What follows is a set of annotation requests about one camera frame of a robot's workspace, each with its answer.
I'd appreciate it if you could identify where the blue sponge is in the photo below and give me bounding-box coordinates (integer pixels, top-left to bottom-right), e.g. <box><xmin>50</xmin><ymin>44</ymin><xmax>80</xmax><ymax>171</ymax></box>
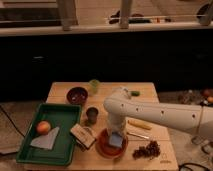
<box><xmin>109</xmin><ymin>132</ymin><xmax>123</xmax><ymax>148</ymax></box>

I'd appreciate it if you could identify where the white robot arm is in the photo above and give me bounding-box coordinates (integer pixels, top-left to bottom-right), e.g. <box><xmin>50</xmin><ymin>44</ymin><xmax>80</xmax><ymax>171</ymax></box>
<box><xmin>103</xmin><ymin>87</ymin><xmax>213</xmax><ymax>141</ymax></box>

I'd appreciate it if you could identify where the dark red bowl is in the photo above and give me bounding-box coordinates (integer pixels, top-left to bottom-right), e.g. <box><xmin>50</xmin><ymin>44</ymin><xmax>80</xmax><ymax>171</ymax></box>
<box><xmin>66</xmin><ymin>87</ymin><xmax>88</xmax><ymax>106</ymax></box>

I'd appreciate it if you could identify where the green plastic cup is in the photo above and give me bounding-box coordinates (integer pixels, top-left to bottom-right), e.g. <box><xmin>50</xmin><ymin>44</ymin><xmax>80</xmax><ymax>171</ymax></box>
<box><xmin>89</xmin><ymin>79</ymin><xmax>100</xmax><ymax>94</ymax></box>

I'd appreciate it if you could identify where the dark metal cup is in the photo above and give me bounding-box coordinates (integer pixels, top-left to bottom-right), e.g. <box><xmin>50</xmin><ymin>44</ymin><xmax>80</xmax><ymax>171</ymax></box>
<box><xmin>86</xmin><ymin>107</ymin><xmax>99</xmax><ymax>124</ymax></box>

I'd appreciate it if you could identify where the green plastic tray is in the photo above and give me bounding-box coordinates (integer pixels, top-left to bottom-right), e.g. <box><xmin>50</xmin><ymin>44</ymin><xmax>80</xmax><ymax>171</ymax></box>
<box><xmin>16</xmin><ymin>103</ymin><xmax>81</xmax><ymax>166</ymax></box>

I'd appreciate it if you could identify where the yellow corn cob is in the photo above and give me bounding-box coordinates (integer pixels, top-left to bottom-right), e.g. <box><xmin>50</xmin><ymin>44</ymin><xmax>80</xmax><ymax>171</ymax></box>
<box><xmin>128</xmin><ymin>120</ymin><xmax>152</xmax><ymax>130</ymax></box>

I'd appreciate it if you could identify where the metal spoon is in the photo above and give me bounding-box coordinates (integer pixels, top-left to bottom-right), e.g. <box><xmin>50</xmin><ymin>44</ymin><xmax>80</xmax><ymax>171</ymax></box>
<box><xmin>127</xmin><ymin>132</ymin><xmax>150</xmax><ymax>140</ymax></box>

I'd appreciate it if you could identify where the wooden block box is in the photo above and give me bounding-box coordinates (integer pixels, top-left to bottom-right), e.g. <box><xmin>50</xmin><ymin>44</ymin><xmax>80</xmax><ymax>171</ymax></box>
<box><xmin>70</xmin><ymin>124</ymin><xmax>96</xmax><ymax>149</ymax></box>

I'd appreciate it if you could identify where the peach fruit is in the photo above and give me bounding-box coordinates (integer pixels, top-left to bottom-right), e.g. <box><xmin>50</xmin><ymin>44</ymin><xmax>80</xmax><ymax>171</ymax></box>
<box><xmin>36</xmin><ymin>121</ymin><xmax>51</xmax><ymax>135</ymax></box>

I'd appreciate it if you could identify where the bunch of dark grapes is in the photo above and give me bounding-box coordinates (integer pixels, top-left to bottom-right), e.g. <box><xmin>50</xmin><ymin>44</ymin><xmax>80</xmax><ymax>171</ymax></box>
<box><xmin>132</xmin><ymin>141</ymin><xmax>161</xmax><ymax>159</ymax></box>

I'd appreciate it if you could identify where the grey folded cloth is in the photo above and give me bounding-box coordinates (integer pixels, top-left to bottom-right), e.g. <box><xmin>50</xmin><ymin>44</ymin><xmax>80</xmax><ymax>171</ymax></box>
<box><xmin>30</xmin><ymin>127</ymin><xmax>60</xmax><ymax>150</ymax></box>

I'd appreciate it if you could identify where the black cable left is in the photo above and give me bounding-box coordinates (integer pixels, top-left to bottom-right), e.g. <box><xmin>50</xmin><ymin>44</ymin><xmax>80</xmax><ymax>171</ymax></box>
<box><xmin>0</xmin><ymin>105</ymin><xmax>26</xmax><ymax>138</ymax></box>

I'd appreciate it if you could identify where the black cable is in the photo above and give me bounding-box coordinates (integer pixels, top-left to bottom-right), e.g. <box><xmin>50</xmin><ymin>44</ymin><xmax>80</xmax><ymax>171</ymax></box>
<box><xmin>178</xmin><ymin>162</ymin><xmax>212</xmax><ymax>171</ymax></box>
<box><xmin>0</xmin><ymin>105</ymin><xmax>26</xmax><ymax>138</ymax></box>

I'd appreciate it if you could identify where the black cable bottom right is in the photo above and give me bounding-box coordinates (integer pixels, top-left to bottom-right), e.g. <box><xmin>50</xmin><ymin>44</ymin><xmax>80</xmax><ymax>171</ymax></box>
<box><xmin>178</xmin><ymin>162</ymin><xmax>212</xmax><ymax>171</ymax></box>

